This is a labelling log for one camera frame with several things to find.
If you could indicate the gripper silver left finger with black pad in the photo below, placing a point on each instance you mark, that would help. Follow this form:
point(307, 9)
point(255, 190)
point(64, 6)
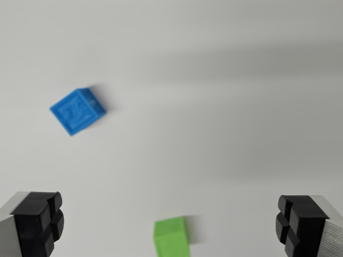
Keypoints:
point(32, 227)

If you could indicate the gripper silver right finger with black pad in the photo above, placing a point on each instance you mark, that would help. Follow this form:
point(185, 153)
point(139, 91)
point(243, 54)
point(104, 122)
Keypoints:
point(308, 227)

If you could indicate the green embossed cube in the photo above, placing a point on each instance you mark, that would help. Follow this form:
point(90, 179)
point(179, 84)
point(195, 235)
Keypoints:
point(171, 238)

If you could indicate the blue embossed cube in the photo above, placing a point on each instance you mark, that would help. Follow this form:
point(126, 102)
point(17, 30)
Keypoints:
point(76, 112)

